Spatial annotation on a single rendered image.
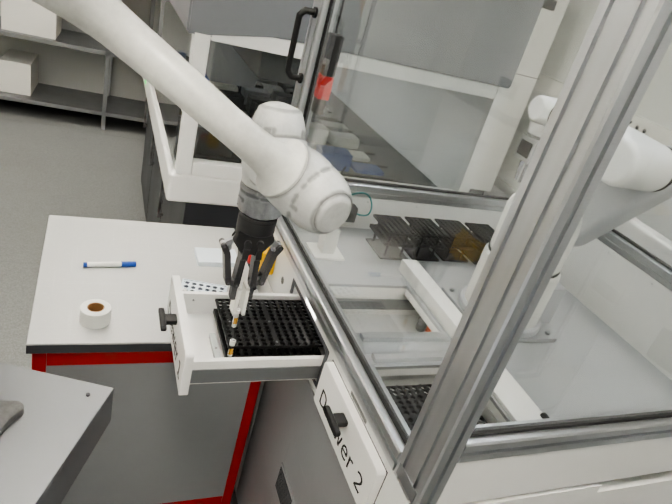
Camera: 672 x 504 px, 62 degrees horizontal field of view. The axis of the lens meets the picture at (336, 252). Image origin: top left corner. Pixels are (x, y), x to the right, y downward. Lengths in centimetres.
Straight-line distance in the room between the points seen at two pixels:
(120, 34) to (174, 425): 109
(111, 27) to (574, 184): 62
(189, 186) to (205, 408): 77
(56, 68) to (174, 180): 353
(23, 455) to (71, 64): 455
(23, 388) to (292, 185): 64
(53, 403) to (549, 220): 89
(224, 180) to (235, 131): 118
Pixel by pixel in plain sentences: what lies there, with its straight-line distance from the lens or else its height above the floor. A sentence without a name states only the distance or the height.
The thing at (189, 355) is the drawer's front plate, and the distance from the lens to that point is 115.
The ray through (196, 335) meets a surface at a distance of 134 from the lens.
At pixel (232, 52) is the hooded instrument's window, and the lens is 189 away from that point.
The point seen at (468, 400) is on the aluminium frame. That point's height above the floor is 118.
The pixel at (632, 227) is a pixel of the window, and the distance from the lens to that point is 82.
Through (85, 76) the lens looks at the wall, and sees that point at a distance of 540.
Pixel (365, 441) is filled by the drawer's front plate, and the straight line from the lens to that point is 107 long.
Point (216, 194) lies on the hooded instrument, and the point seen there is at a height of 85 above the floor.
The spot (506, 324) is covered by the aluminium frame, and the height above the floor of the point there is 132.
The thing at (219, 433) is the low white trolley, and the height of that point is 42.
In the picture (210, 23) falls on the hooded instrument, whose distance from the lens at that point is 184.
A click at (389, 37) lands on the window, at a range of 115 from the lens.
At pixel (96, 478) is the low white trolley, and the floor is 28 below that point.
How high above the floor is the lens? 166
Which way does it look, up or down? 27 degrees down
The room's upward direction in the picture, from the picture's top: 16 degrees clockwise
